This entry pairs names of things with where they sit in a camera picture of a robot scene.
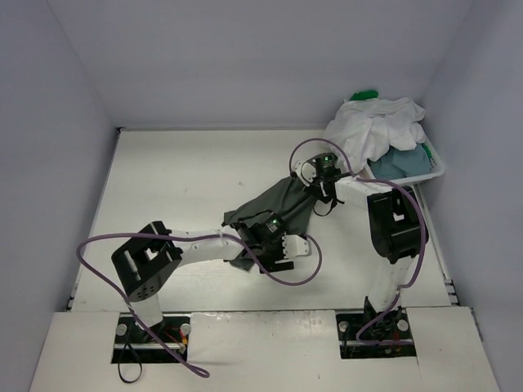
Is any light blue t-shirt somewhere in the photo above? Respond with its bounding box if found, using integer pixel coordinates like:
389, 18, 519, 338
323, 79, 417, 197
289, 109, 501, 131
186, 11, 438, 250
368, 145, 431, 180

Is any black loop cable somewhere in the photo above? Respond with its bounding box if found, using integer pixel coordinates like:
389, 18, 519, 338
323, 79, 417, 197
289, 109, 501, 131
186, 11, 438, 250
117, 341, 144, 384

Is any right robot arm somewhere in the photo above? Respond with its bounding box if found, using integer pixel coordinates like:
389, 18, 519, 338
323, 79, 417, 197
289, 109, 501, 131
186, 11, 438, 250
295, 153, 428, 336

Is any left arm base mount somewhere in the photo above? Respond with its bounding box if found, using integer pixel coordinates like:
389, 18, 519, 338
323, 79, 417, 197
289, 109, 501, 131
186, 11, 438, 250
111, 314, 190, 364

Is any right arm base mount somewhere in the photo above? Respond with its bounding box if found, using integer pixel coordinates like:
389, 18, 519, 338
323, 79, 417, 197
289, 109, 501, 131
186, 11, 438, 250
336, 309, 417, 360

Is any dark grey t-shirt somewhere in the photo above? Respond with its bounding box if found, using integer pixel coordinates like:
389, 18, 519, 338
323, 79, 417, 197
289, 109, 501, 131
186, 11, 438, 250
221, 176, 315, 273

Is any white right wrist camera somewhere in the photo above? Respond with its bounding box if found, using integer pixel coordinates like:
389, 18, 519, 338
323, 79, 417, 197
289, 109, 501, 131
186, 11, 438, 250
292, 161, 317, 186

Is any white plastic laundry basket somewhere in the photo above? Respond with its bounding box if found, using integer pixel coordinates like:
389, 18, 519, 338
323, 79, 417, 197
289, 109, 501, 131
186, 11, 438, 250
360, 139, 445, 185

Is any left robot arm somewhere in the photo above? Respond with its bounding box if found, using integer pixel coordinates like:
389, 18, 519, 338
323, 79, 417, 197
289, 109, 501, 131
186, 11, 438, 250
111, 214, 298, 343

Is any white t-shirt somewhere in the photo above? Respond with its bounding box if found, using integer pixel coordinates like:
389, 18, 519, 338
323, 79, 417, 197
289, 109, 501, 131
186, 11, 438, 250
324, 97, 426, 172

